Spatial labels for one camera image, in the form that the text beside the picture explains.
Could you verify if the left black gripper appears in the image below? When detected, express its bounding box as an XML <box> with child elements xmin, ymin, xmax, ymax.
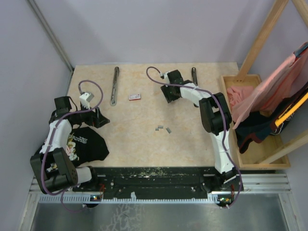
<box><xmin>73</xmin><ymin>101</ymin><xmax>110</xmax><ymax>128</ymax></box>

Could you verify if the black silver stapler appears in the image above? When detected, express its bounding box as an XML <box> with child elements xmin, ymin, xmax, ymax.
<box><xmin>110</xmin><ymin>66</ymin><xmax>120</xmax><ymax>106</ymax></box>
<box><xmin>191</xmin><ymin>67</ymin><xmax>198</xmax><ymax>86</ymax></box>

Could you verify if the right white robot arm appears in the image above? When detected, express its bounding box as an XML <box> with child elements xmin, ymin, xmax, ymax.
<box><xmin>160</xmin><ymin>70</ymin><xmax>236</xmax><ymax>191</ymax></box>

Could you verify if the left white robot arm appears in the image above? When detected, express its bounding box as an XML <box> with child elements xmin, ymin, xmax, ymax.
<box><xmin>30</xmin><ymin>96</ymin><xmax>110</xmax><ymax>195</ymax></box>

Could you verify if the black floral t-shirt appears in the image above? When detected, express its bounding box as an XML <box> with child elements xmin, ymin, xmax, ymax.
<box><xmin>33</xmin><ymin>126</ymin><xmax>110</xmax><ymax>169</ymax></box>

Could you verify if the red staple box sleeve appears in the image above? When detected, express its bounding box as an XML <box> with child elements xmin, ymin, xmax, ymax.
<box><xmin>128</xmin><ymin>93</ymin><xmax>141</xmax><ymax>101</ymax></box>

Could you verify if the pink cloth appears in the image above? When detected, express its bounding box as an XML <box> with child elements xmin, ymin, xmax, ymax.
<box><xmin>227</xmin><ymin>42</ymin><xmax>308</xmax><ymax>129</ymax></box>

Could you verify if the dark navy garment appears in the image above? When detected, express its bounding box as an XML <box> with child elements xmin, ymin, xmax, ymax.
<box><xmin>235</xmin><ymin>89</ymin><xmax>308</xmax><ymax>154</ymax></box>

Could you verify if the wooden tray box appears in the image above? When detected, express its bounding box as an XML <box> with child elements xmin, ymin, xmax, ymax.
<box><xmin>219</xmin><ymin>75</ymin><xmax>290</xmax><ymax>170</ymax></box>

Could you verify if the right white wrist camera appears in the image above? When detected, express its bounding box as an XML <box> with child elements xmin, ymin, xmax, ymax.
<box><xmin>160</xmin><ymin>71</ymin><xmax>169</xmax><ymax>79</ymax></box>

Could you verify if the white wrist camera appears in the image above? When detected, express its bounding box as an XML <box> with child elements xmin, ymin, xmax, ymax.
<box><xmin>160</xmin><ymin>71</ymin><xmax>169</xmax><ymax>79</ymax></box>
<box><xmin>79</xmin><ymin>92</ymin><xmax>94</xmax><ymax>109</ymax></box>

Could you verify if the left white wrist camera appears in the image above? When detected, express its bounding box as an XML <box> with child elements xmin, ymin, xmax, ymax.
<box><xmin>79</xmin><ymin>92</ymin><xmax>94</xmax><ymax>109</ymax></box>

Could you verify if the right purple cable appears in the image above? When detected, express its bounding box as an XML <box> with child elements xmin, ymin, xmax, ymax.
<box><xmin>146</xmin><ymin>66</ymin><xmax>243</xmax><ymax>209</ymax></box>

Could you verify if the purple cable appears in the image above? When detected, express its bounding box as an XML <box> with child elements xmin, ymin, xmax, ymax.
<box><xmin>39</xmin><ymin>80</ymin><xmax>104</xmax><ymax>212</ymax></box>
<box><xmin>146</xmin><ymin>66</ymin><xmax>243</xmax><ymax>209</ymax></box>

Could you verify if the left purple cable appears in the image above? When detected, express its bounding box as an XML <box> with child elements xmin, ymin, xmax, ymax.
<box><xmin>39</xmin><ymin>80</ymin><xmax>104</xmax><ymax>212</ymax></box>

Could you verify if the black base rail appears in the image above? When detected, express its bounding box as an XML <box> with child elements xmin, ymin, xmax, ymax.
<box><xmin>73</xmin><ymin>167</ymin><xmax>243</xmax><ymax>200</ymax></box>

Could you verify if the wooden rack frame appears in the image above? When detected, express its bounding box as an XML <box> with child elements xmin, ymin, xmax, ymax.
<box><xmin>234</xmin><ymin>0</ymin><xmax>308</xmax><ymax>164</ymax></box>

